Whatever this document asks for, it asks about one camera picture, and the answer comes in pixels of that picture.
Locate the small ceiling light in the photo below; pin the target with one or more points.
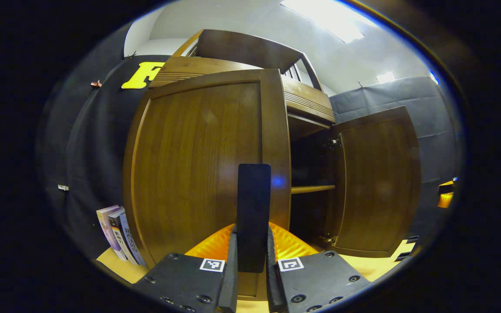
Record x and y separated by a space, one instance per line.
385 77

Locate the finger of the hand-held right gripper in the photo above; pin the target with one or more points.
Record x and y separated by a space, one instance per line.
446 188

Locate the black backdrop cloth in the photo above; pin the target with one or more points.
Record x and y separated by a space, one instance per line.
89 143

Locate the copper cloth clip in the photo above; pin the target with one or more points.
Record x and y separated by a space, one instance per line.
96 84

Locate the grey-blue book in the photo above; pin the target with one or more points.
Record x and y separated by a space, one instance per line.
132 243

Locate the metal door hinge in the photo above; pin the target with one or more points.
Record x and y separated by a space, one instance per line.
329 238
334 141

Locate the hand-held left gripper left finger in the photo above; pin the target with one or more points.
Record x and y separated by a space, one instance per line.
229 282

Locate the wooden shoe cabinet door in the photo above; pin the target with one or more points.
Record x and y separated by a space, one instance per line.
376 182
198 165

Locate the wooden cabinet shelf board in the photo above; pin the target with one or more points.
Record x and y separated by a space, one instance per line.
313 189

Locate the wooden double-door shoe cabinet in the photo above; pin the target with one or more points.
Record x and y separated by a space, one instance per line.
242 48

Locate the dark spine book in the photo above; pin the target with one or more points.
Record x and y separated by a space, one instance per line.
118 234

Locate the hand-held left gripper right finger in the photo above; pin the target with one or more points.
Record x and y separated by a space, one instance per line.
274 287

